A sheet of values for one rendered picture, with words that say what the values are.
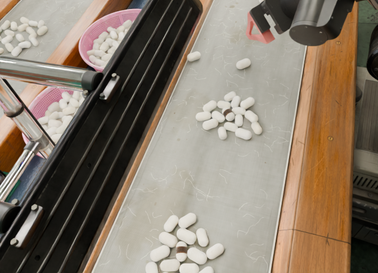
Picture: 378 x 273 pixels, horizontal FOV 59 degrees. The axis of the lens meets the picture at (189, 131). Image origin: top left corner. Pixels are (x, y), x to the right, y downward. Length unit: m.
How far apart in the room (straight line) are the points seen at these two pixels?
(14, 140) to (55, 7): 0.55
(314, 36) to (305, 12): 0.04
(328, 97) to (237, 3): 0.46
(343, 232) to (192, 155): 0.32
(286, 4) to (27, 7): 0.95
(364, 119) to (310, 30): 0.67
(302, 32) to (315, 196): 0.29
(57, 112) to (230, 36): 0.51
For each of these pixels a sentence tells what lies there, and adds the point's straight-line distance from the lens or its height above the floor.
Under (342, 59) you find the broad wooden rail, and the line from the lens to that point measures 0.90.
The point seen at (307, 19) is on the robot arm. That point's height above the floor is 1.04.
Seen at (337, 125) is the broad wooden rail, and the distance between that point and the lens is 0.76.
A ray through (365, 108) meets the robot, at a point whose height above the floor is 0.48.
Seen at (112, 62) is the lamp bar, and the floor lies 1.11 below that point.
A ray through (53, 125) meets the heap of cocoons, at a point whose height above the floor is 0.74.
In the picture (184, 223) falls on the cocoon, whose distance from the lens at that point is 0.63.
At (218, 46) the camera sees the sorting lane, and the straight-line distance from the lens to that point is 0.95.
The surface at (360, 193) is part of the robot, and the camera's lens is 1.15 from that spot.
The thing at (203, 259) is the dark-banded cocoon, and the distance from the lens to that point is 0.61.
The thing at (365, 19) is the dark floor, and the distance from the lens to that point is 2.41.
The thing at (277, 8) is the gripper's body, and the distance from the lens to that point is 0.64.
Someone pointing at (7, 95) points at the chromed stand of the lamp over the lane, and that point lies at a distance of 0.48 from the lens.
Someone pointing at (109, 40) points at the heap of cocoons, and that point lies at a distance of 1.04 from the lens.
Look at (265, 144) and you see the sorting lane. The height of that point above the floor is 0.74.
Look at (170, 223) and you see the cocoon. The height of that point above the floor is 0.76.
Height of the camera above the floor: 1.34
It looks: 53 degrees down
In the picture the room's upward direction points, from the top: 10 degrees counter-clockwise
